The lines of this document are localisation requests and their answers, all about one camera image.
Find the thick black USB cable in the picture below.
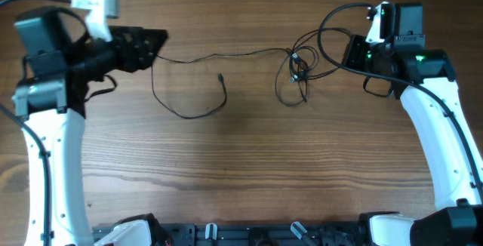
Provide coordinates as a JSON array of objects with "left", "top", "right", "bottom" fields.
[{"left": 274, "top": 27, "right": 354, "bottom": 108}]

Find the thin black USB cable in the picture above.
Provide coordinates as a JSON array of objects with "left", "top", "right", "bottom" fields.
[{"left": 150, "top": 48, "right": 294, "bottom": 120}]

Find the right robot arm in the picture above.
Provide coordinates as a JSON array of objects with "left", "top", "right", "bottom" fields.
[{"left": 343, "top": 2, "right": 482, "bottom": 245}]

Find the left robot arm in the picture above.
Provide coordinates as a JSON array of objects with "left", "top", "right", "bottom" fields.
[{"left": 12, "top": 7, "right": 168, "bottom": 245}]

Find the black right camera cable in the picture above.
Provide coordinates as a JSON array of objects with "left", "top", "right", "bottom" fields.
[{"left": 317, "top": 2, "right": 483, "bottom": 198}]

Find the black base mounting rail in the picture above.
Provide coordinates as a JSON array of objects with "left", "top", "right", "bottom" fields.
[{"left": 92, "top": 221, "right": 363, "bottom": 246}]

